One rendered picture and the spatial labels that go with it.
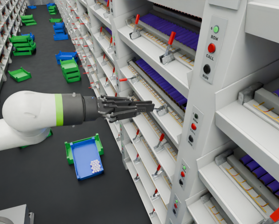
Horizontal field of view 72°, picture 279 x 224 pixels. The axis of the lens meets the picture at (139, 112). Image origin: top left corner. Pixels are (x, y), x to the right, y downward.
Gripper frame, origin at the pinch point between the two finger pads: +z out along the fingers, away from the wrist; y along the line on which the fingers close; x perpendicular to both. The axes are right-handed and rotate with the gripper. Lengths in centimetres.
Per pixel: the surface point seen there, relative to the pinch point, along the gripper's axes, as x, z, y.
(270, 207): -0.5, 12.8, 41.0
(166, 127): -4.3, 6.7, 7.1
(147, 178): -61, 23, -12
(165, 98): 0.8, 10.8, -3.9
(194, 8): 31.9, -0.9, 11.8
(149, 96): -3.0, 9.0, -12.0
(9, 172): -111, -60, -78
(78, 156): -92, -8, -67
